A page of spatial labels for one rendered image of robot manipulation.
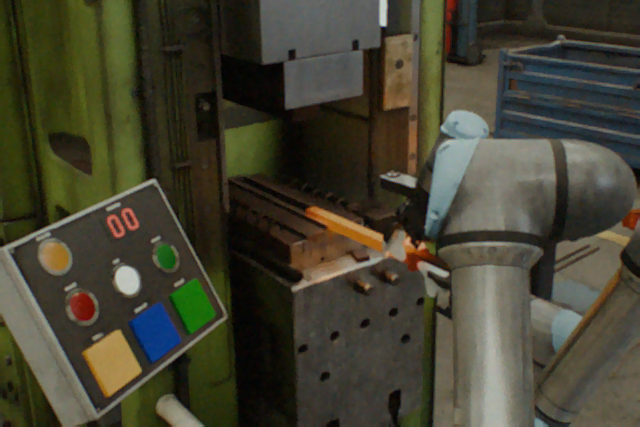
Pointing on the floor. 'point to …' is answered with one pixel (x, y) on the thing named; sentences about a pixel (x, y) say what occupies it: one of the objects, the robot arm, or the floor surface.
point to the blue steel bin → (571, 95)
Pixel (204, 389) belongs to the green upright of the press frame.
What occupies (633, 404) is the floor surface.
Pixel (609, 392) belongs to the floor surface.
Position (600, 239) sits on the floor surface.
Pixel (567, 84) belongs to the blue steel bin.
